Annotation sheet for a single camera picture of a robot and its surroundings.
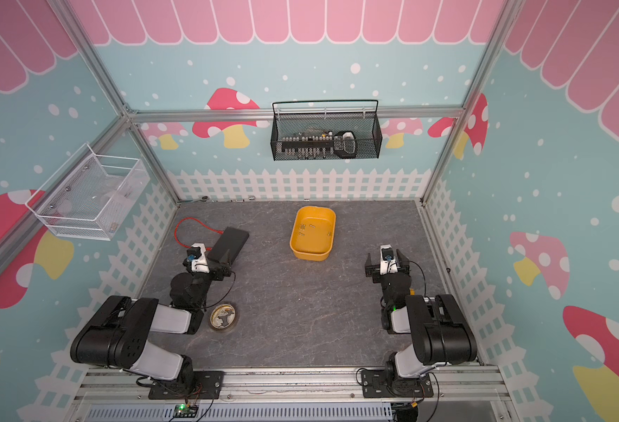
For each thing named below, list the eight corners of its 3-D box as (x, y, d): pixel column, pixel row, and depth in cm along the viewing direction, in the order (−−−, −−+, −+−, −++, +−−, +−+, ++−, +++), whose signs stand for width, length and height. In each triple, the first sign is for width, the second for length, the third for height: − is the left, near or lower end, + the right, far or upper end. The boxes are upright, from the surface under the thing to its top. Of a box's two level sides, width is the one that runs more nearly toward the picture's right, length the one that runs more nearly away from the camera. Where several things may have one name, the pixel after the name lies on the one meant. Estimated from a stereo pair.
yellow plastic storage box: (289, 263, 102) (288, 254, 97) (293, 215, 118) (292, 205, 113) (337, 263, 102) (338, 254, 97) (334, 215, 118) (335, 205, 113)
